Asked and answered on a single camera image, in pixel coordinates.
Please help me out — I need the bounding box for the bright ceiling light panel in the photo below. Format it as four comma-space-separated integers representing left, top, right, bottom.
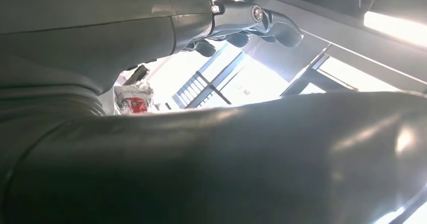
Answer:
363, 11, 427, 49

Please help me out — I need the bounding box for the dark window mullion grid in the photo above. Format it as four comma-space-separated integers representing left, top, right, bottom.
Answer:
172, 44, 248, 110

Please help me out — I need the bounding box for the grey poly mailer red print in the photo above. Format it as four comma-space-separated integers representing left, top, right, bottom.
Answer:
113, 82, 156, 116

